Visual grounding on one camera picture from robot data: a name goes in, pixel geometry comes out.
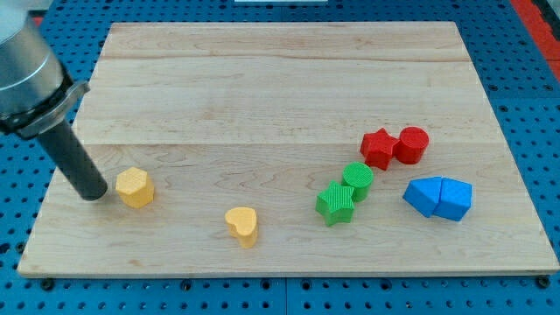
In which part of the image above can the green cylinder block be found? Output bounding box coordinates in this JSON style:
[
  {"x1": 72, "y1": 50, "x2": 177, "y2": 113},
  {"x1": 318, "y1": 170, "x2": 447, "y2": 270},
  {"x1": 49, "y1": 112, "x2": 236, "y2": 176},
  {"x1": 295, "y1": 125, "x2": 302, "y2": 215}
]
[{"x1": 342, "y1": 162, "x2": 375, "y2": 202}]

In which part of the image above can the green star block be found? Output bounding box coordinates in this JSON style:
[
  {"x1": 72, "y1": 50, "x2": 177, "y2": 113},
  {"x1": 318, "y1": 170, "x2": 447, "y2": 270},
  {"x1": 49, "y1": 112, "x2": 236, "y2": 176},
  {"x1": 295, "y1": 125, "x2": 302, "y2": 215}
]
[{"x1": 315, "y1": 181, "x2": 354, "y2": 227}]

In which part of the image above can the yellow heart block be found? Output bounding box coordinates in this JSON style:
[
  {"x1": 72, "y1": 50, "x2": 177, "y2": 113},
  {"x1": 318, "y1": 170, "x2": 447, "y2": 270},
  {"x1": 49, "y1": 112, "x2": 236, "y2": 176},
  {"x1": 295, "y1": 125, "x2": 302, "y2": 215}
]
[{"x1": 224, "y1": 207, "x2": 258, "y2": 249}]

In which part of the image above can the blue pentagon block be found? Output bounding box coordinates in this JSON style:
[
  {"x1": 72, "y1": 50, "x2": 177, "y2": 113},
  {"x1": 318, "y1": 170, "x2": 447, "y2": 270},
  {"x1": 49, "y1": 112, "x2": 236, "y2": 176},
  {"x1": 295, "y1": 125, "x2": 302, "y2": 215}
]
[{"x1": 433, "y1": 178, "x2": 473, "y2": 221}]

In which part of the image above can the yellow hexagon block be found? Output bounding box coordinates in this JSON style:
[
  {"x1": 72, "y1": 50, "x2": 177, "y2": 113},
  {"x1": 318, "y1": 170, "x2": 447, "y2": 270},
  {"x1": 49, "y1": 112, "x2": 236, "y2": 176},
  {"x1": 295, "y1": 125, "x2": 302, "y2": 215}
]
[{"x1": 115, "y1": 167, "x2": 155, "y2": 208}]

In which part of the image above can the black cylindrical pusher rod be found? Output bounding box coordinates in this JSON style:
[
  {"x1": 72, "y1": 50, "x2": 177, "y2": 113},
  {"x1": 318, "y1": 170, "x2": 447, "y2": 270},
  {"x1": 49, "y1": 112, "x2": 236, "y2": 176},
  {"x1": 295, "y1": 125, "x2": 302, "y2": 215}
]
[{"x1": 38, "y1": 121, "x2": 108, "y2": 201}]

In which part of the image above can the red cylinder block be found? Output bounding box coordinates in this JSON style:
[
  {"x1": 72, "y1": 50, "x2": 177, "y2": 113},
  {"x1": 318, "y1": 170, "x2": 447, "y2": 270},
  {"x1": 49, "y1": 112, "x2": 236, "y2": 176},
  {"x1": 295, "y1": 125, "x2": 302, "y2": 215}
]
[{"x1": 395, "y1": 126, "x2": 430, "y2": 165}]

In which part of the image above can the red star block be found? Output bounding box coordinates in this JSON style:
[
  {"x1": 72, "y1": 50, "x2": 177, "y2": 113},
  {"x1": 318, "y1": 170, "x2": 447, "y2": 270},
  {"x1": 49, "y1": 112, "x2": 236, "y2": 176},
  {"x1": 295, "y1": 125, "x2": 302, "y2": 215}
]
[{"x1": 360, "y1": 128, "x2": 399, "y2": 171}]

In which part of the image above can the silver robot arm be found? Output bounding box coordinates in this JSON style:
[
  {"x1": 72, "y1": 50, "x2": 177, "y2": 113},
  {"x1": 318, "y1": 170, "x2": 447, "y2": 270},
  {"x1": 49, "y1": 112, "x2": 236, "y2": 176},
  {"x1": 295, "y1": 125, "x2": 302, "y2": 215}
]
[{"x1": 1, "y1": 3, "x2": 108, "y2": 200}]

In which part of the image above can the wooden board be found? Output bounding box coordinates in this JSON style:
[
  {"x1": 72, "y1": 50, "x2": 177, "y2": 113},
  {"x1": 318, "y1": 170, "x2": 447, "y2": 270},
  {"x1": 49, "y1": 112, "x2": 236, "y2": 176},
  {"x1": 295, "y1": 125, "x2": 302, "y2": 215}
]
[{"x1": 17, "y1": 22, "x2": 559, "y2": 279}]

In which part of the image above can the blue triangle block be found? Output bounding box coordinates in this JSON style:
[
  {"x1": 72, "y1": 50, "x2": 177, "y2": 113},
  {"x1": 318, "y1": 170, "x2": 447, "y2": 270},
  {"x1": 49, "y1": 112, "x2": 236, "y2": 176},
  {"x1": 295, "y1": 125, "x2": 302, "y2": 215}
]
[{"x1": 402, "y1": 177, "x2": 443, "y2": 218}]

